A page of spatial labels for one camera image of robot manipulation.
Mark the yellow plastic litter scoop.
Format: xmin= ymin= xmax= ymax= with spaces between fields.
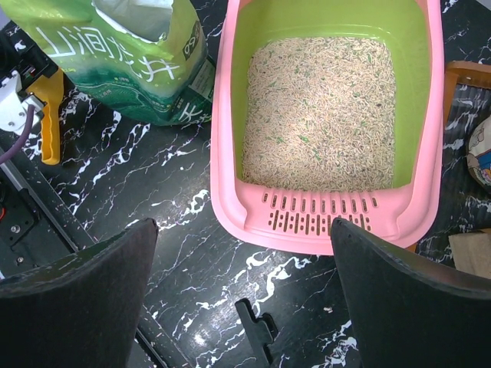
xmin=28 ymin=69 xmax=64 ymax=166

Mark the tan sponge block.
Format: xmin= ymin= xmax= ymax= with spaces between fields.
xmin=449 ymin=228 xmax=491 ymax=279

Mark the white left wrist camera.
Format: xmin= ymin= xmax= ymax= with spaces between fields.
xmin=0 ymin=70 xmax=44 ymax=136

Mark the wooden two-tier shelf rack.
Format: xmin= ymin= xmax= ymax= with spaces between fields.
xmin=443 ymin=60 xmax=491 ymax=131

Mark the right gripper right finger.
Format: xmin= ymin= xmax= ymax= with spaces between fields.
xmin=331 ymin=218 xmax=490 ymax=367

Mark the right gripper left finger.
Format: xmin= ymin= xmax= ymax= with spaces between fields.
xmin=1 ymin=218 xmax=158 ymax=367

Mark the green cat litter bag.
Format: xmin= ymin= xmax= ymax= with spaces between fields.
xmin=1 ymin=1 xmax=216 ymax=126

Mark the pink green litter box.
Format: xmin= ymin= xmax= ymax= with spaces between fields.
xmin=210 ymin=1 xmax=444 ymax=255

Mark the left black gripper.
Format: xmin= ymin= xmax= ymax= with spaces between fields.
xmin=1 ymin=26 xmax=58 ymax=90

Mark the black bag clip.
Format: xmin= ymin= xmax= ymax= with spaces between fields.
xmin=235 ymin=298 xmax=278 ymax=367

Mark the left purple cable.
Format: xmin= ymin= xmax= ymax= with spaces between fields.
xmin=0 ymin=103 xmax=36 ymax=166

